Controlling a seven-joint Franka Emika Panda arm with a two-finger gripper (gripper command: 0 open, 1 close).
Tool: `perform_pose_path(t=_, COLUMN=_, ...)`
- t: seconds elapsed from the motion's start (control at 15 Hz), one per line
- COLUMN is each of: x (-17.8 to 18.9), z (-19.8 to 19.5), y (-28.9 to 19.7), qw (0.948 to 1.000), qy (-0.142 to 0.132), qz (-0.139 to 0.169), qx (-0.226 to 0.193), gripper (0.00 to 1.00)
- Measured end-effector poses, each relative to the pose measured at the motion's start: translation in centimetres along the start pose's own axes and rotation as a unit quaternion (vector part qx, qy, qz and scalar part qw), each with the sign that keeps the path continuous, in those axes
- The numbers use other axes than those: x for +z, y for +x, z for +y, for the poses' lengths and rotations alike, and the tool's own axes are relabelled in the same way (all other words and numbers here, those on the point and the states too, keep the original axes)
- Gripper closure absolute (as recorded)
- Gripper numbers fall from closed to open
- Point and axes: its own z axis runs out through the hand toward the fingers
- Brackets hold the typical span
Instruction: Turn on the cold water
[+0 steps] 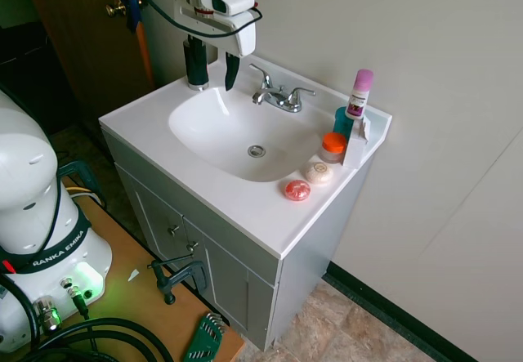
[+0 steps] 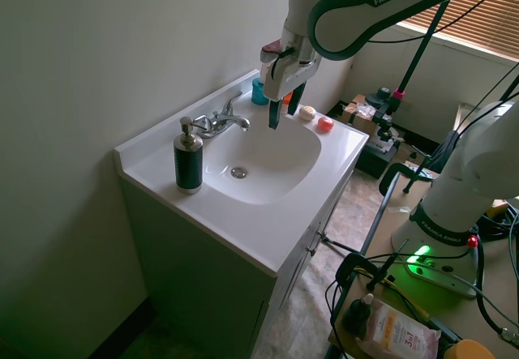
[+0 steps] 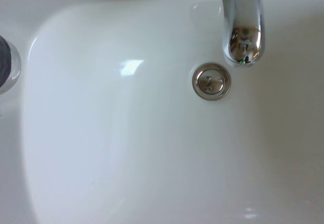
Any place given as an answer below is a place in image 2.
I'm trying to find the wrist camera box red top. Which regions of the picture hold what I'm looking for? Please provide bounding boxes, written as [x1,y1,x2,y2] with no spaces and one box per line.
[259,39,284,80]

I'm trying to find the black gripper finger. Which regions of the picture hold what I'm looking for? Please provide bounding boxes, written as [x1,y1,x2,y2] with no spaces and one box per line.
[268,97,285,131]
[286,80,307,117]

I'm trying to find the pink wet wipes pack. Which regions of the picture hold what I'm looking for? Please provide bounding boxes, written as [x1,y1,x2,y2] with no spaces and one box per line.
[354,297,443,359]

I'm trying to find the yellow round object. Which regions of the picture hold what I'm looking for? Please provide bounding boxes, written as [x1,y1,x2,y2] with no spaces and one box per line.
[444,338,497,359]

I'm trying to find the blue round jar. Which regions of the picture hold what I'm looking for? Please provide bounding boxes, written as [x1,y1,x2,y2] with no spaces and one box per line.
[251,77,270,106]

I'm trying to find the chrome sink faucet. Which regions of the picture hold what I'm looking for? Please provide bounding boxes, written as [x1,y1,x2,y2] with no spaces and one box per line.
[199,109,252,139]

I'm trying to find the white sink countertop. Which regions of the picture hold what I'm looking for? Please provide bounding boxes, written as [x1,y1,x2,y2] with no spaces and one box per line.
[114,68,371,280]

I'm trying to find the black camera stand pole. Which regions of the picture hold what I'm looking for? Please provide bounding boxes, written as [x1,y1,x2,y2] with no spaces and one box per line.
[391,1,448,101]

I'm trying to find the cardboard box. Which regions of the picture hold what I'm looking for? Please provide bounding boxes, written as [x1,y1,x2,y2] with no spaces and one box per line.
[341,93,380,134]

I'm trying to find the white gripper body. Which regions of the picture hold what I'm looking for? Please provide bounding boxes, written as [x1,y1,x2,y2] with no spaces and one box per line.
[262,34,320,103]

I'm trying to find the black equipment case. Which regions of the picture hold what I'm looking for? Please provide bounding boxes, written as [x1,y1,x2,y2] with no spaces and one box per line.
[354,128,406,180]

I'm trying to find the grey vanity cabinet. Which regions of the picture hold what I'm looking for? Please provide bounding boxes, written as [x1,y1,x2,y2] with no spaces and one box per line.
[118,172,352,359]

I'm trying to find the black C-clamp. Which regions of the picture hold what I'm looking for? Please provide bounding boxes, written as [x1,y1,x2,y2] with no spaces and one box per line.
[377,161,431,200]
[334,240,409,293]

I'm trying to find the wooden window blinds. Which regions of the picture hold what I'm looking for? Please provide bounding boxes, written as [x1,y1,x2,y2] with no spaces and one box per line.
[396,0,519,62]

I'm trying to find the black camera on stand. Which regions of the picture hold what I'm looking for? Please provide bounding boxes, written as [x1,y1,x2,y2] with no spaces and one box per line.
[365,86,402,141]

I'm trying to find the chrome faucet lever handle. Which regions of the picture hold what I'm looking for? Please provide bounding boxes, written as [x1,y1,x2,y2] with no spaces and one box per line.
[189,114,212,134]
[221,91,244,118]

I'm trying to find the dark dropper bottle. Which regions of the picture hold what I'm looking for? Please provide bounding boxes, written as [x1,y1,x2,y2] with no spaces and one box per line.
[341,293,376,333]

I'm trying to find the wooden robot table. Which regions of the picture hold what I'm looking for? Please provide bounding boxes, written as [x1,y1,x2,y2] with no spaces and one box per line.
[326,170,519,359]

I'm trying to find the black chrome soap dispenser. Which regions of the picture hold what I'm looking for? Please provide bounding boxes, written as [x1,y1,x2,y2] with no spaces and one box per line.
[173,116,204,195]

